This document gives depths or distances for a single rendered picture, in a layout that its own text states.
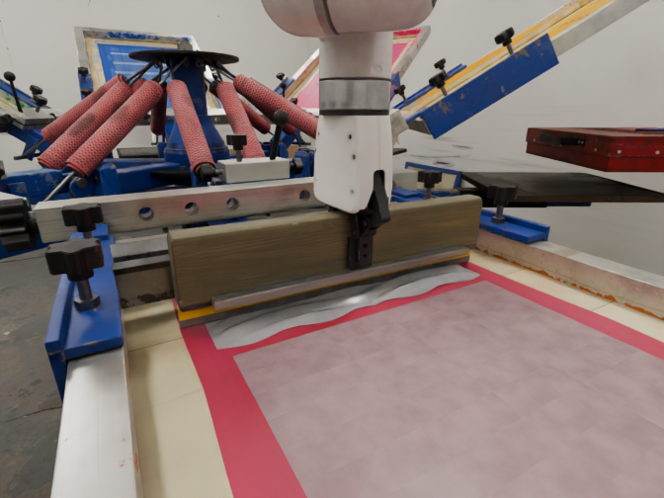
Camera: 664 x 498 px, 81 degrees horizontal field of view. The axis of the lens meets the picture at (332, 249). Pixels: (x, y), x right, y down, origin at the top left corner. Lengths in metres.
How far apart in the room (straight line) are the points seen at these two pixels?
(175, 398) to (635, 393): 0.37
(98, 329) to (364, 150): 0.28
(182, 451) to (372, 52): 0.36
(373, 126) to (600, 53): 2.22
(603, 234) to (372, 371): 2.25
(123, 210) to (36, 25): 4.01
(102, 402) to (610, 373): 0.40
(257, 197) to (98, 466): 0.52
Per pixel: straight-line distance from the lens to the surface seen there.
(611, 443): 0.35
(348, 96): 0.40
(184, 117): 1.01
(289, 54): 5.01
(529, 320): 0.47
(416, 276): 0.53
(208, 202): 0.68
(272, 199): 0.71
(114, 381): 0.33
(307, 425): 0.31
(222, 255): 0.39
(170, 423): 0.33
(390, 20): 0.34
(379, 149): 0.40
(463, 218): 0.56
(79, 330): 0.38
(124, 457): 0.27
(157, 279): 0.44
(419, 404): 0.33
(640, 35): 2.50
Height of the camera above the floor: 1.17
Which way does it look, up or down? 20 degrees down
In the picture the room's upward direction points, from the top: straight up
